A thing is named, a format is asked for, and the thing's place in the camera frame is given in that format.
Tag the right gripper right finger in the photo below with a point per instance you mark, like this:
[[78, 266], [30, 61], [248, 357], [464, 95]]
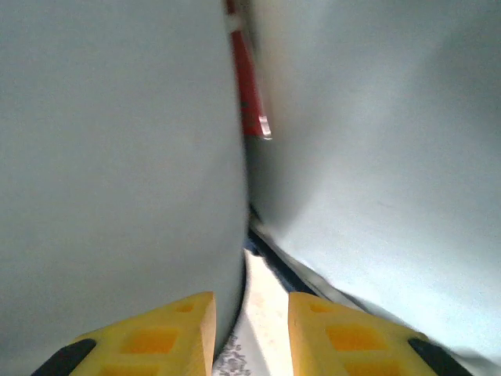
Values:
[[352, 340]]

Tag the red book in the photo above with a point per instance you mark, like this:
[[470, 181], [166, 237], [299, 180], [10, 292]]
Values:
[[246, 78]]

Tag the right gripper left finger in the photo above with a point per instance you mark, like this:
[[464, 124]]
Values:
[[148, 344]]

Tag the navy blue backpack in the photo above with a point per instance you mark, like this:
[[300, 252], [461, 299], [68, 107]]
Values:
[[117, 156]]

